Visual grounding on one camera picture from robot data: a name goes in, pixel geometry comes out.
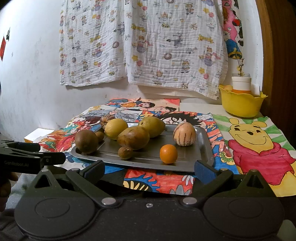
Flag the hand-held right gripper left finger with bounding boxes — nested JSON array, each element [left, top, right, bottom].
[[28, 160, 119, 208]]

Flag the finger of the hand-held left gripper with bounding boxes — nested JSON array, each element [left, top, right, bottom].
[[14, 151, 67, 167], [0, 141, 41, 154]]

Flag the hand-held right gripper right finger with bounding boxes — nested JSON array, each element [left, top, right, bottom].
[[180, 160, 271, 207]]

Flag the brown kiwi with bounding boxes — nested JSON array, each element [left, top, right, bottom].
[[75, 129, 99, 154]]

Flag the small orange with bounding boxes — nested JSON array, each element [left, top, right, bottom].
[[160, 144, 178, 164]]

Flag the pale striped melon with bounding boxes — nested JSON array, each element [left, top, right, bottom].
[[173, 122, 196, 147]]

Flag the yellow lemon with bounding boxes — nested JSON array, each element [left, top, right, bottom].
[[104, 118, 129, 140]]

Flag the green pear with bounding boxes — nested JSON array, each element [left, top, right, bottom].
[[117, 126, 150, 150], [138, 116, 166, 138]]

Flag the metal tray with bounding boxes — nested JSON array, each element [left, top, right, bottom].
[[71, 123, 215, 173]]

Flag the person's left hand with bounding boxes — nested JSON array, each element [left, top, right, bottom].
[[0, 173, 18, 212]]

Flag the white and yellow box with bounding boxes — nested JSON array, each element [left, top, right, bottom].
[[24, 128, 50, 143]]

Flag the black-haired cartoon boy drawing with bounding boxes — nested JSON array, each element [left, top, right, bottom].
[[122, 111, 240, 195]]

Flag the yellow bear drawing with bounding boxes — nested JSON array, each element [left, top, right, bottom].
[[211, 112, 296, 198]]

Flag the yellow plastic bowl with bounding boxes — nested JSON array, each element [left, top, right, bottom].
[[218, 85, 269, 118]]

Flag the cartoon faces drawing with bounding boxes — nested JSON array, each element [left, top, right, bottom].
[[105, 97, 181, 114]]

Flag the white jar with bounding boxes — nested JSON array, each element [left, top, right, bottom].
[[231, 73, 252, 94]]

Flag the twig with yellow buds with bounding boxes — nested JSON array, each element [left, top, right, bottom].
[[236, 58, 246, 77]]

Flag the printed white muslin cloth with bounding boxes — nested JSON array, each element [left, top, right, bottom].
[[59, 0, 128, 87], [124, 0, 229, 100]]

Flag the red wall sticker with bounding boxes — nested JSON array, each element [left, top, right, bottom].
[[0, 37, 6, 61]]

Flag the wooden door frame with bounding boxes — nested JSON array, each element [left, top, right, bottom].
[[255, 0, 296, 130]]

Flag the pink cartoon wall poster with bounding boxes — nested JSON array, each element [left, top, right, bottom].
[[221, 0, 245, 60]]

